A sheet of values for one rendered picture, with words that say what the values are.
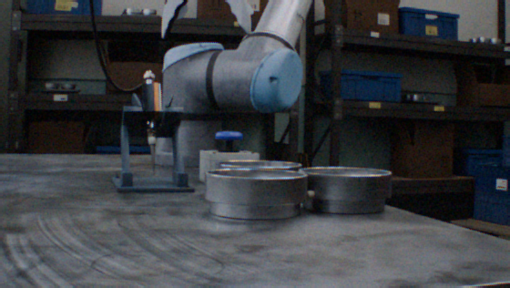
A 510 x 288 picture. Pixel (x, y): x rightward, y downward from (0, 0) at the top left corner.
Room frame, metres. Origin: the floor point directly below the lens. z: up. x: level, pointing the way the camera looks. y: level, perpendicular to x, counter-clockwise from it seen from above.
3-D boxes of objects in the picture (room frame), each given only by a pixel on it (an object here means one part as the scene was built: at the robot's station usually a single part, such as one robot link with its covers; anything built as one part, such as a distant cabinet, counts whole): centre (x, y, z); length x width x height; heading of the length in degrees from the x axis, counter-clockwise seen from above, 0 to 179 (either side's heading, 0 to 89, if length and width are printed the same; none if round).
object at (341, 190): (0.72, -0.10, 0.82); 0.10 x 0.10 x 0.04
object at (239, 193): (0.68, 0.00, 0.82); 0.10 x 0.10 x 0.04
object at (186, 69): (1.29, 0.11, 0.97); 0.13 x 0.12 x 0.14; 66
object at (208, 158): (0.96, 0.03, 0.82); 0.08 x 0.07 x 0.05; 16
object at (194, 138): (1.29, 0.12, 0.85); 0.15 x 0.15 x 0.10
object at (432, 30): (4.95, -1.28, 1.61); 0.52 x 0.38 x 0.22; 109
